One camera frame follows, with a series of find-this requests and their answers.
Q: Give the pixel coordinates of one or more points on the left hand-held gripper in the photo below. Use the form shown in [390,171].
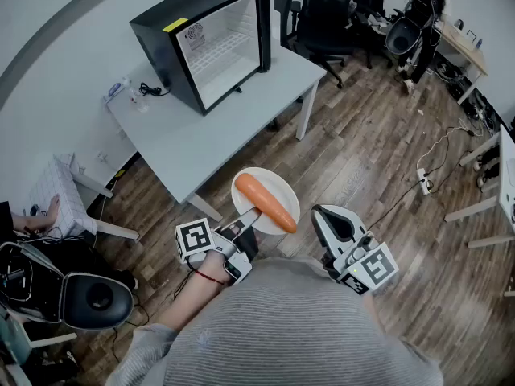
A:
[195,237]

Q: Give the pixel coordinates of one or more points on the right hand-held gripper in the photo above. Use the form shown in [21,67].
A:
[372,269]

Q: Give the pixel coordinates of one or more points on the orange carrot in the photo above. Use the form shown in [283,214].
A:
[261,199]

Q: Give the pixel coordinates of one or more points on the white round plate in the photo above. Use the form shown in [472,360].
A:
[281,191]

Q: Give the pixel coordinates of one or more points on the black mini fridge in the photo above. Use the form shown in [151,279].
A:
[161,26]

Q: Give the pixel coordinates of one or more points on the person's left forearm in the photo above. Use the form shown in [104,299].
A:
[189,300]

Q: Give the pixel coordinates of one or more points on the person's right forearm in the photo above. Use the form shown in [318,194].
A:
[371,310]

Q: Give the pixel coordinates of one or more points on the person's left hand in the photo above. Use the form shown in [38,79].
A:
[215,265]

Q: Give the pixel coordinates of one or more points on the white power strip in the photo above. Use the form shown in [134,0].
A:
[423,181]

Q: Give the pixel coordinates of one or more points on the grey table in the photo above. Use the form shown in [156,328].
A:
[193,143]

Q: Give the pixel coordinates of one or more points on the person's grey striped sweater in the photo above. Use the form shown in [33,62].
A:
[281,328]

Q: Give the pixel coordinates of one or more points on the small white table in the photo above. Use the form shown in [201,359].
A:
[92,185]

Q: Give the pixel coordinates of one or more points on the clear plastic bottle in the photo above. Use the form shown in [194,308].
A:
[141,102]

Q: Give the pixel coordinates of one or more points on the black hard-shell backpack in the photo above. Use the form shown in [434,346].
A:
[404,38]
[96,300]

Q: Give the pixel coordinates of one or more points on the blue and white packet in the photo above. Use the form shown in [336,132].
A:
[113,90]

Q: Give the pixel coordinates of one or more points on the light wooden desk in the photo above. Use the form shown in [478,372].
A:
[462,44]

